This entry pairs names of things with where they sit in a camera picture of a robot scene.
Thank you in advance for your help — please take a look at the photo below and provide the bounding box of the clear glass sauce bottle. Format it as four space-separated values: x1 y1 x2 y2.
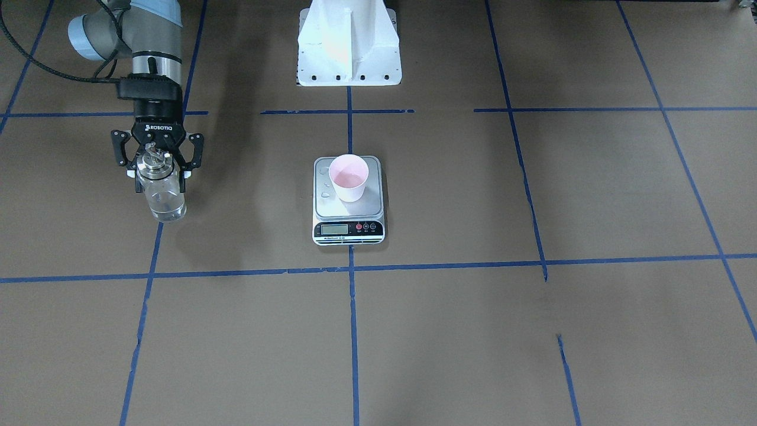
136 143 186 223

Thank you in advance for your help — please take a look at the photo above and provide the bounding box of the pink paper cup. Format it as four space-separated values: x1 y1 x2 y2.
329 154 370 202

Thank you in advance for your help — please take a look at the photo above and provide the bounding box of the grey digital kitchen scale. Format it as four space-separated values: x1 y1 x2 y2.
312 156 387 246

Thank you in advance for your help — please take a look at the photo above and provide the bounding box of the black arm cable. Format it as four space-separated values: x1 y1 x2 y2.
0 0 132 85

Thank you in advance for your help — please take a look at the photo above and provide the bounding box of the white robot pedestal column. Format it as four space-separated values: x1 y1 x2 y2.
296 1 403 87

